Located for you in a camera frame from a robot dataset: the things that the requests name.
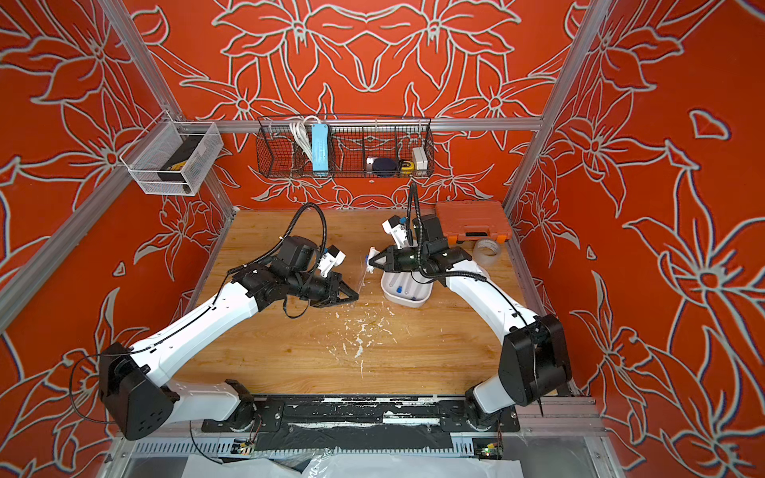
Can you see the dark round object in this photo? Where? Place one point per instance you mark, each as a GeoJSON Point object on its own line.
{"type": "Point", "coordinates": [385, 167]}

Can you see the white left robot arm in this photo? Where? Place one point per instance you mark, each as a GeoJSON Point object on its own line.
{"type": "Point", "coordinates": [137, 384]}

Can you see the clear tape roll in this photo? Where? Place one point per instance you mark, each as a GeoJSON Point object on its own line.
{"type": "Point", "coordinates": [486, 252]}

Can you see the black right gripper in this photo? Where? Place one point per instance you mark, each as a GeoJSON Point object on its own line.
{"type": "Point", "coordinates": [392, 259]}

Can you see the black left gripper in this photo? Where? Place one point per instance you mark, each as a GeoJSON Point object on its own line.
{"type": "Point", "coordinates": [334, 295]}

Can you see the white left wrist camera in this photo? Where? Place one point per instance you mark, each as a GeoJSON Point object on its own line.
{"type": "Point", "coordinates": [331, 258]}

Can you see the orange tool case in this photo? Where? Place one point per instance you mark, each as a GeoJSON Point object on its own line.
{"type": "Point", "coordinates": [472, 220]}

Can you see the clear acrylic wall box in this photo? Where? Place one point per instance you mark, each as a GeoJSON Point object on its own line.
{"type": "Point", "coordinates": [153, 146]}

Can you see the white small box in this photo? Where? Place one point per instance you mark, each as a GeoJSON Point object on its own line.
{"type": "Point", "coordinates": [420, 159]}

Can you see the black yellow item in box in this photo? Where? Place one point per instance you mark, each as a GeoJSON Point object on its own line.
{"type": "Point", "coordinates": [170, 171]}

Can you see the light blue box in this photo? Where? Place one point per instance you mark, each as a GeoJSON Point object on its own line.
{"type": "Point", "coordinates": [320, 149]}

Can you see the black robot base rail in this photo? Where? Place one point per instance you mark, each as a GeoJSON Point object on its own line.
{"type": "Point", "coordinates": [383, 424]}

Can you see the black wire basket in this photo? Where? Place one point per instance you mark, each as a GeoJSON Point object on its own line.
{"type": "Point", "coordinates": [284, 144]}

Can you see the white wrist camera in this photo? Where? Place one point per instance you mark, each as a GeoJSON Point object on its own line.
{"type": "Point", "coordinates": [331, 258]}
{"type": "Point", "coordinates": [397, 228]}

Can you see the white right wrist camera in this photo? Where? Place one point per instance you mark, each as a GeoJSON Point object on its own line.
{"type": "Point", "coordinates": [397, 228]}

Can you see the white plastic tray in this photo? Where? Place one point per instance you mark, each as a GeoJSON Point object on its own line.
{"type": "Point", "coordinates": [408, 289]}

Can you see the test tube blue cap pair-right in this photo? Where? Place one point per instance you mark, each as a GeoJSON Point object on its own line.
{"type": "Point", "coordinates": [360, 278]}

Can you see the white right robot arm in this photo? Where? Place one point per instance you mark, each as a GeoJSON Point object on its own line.
{"type": "Point", "coordinates": [534, 358]}

